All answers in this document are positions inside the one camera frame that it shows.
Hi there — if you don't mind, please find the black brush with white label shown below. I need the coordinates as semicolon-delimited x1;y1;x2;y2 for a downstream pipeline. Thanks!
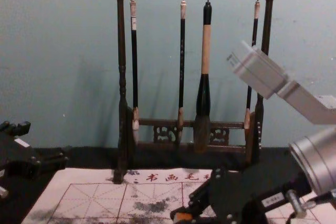
129;0;140;145

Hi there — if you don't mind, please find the pink grid calligraphy mat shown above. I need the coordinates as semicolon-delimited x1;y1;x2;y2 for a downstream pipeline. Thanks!
20;167;336;224

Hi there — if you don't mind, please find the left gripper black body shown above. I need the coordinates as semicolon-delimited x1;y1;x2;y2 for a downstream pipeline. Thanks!
0;129;40;180

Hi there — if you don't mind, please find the black table cloth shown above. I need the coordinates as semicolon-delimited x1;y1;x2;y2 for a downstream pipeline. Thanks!
0;144;336;224

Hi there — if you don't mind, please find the dark wooden brush rack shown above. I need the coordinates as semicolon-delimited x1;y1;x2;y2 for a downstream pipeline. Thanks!
91;0;306;185

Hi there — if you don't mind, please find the thin black calligraphy brush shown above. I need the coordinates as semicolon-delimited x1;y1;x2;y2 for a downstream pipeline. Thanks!
176;0;188;144

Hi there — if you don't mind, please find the small orange brown piece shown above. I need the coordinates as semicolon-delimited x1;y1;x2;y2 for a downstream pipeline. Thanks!
174;212;194;224

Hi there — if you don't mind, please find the thin cable with silver plug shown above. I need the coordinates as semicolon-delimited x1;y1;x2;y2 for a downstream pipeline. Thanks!
285;189;336;220

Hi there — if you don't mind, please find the large tan and black brush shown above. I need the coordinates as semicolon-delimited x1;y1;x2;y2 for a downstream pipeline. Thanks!
193;0;213;154

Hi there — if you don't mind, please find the small thin black brush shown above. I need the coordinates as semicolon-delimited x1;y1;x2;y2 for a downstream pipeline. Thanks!
243;0;262;131

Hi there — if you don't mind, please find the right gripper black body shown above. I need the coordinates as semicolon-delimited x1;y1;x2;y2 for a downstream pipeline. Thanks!
206;165;313;224

